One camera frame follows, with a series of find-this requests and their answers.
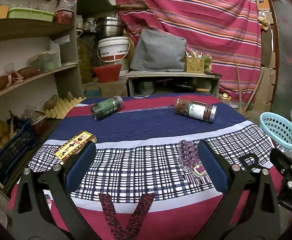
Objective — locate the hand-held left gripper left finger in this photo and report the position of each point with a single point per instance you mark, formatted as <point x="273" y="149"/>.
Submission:
<point x="82" y="170"/>

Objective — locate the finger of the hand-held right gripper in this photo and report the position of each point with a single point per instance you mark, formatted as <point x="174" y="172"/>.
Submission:
<point x="282" y="162"/>

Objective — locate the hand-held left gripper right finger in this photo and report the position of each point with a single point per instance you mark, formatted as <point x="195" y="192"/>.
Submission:
<point x="212" y="170"/>

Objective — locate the light blue plastic basket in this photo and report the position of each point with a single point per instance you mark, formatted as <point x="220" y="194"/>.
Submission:
<point x="278" y="130"/>

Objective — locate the yellow printed carton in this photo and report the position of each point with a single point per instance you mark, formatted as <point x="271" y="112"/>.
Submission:
<point x="73" y="145"/>

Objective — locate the purple blister candy pack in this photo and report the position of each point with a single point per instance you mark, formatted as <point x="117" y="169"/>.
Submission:
<point x="188" y="155"/>

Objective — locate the black letter marker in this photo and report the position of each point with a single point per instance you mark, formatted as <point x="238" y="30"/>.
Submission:
<point x="248" y="160"/>

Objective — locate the leopard print letter marker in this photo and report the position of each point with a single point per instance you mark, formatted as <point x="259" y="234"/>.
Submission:
<point x="113" y="217"/>

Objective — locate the white label nut jar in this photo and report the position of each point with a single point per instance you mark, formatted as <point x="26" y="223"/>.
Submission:
<point x="196" y="110"/>

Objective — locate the yellow egg carton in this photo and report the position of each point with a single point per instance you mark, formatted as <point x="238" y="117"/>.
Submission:
<point x="60" y="107"/>

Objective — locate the green label plastic jar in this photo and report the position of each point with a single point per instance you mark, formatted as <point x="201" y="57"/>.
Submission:
<point x="105" y="107"/>

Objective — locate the striped plaid tablecloth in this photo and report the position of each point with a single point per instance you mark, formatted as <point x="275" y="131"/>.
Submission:
<point x="141" y="130"/>

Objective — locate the dark blue plastic crate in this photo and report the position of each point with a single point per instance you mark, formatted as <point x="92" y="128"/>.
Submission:
<point x="10" y="152"/>

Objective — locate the small oil bottle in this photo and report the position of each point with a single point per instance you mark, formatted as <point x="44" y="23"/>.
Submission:
<point x="226" y="97"/>

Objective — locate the small potato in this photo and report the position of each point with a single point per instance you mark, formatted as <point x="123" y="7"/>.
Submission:
<point x="70" y="95"/>

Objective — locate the large potato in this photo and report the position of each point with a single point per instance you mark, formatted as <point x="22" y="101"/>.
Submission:
<point x="51" y="101"/>

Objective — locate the brown cardboard box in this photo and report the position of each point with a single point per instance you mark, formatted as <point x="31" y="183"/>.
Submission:
<point x="110" y="88"/>

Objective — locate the black pan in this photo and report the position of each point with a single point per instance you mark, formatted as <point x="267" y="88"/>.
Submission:
<point x="186" y="87"/>

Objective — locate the wooden stick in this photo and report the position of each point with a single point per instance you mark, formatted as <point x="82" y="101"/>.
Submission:
<point x="238" y="80"/>

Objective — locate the red plastic basket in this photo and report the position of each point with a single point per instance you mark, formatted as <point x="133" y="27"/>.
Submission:
<point x="107" y="73"/>

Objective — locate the steel pot in cabinet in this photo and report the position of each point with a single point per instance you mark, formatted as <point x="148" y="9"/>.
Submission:
<point x="144" y="87"/>

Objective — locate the low wooden cabinet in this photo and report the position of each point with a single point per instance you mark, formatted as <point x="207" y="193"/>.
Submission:
<point x="171" y="74"/>

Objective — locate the green leafy bundle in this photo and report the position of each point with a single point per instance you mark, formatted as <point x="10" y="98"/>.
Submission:
<point x="207" y="63"/>

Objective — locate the yellow utensil holder box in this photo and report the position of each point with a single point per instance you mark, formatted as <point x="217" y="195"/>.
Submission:
<point x="194" y="65"/>

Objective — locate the metal door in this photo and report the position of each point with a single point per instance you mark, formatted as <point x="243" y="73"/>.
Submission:
<point x="286" y="55"/>

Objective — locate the sweet potato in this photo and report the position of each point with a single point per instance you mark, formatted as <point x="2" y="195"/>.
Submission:
<point x="28" y="72"/>

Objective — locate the clear plastic container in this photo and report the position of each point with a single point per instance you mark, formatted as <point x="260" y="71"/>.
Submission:
<point x="45" y="61"/>

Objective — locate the large yellow oil jug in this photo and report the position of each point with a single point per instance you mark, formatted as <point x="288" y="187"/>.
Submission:
<point x="84" y="55"/>

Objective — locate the white plastic bucket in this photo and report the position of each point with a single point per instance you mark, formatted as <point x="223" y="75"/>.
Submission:
<point x="113" y="48"/>

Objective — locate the grey cushion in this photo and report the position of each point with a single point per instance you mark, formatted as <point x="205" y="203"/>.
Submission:
<point x="158" y="50"/>

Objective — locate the large steel pot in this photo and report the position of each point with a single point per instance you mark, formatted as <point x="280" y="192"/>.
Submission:
<point x="109" y="28"/>

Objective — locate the wooden shelf unit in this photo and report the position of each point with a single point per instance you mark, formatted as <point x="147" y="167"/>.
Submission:
<point x="23" y="28"/>

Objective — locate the small red basket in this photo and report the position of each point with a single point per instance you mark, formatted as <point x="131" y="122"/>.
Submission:
<point x="63" y="16"/>

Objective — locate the red striped curtain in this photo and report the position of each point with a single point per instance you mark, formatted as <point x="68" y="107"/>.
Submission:
<point x="191" y="12"/>

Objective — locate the green plastic tray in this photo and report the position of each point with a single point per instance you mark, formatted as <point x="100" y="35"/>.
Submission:
<point x="28" y="13"/>

